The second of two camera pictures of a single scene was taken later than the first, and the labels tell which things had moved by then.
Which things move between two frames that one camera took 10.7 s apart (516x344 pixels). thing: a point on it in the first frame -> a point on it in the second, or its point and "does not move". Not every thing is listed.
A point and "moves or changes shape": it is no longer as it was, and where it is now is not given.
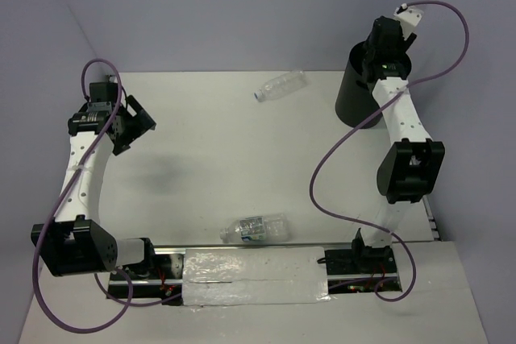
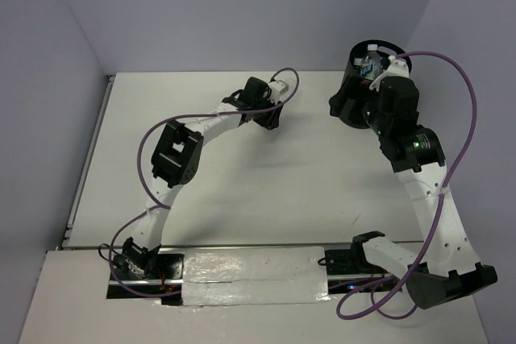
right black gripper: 403,46 -> 351,87
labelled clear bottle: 263,228 moves or changes shape
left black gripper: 142,122 -> 273,121
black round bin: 355,102 does not move
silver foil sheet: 258,275 does not move
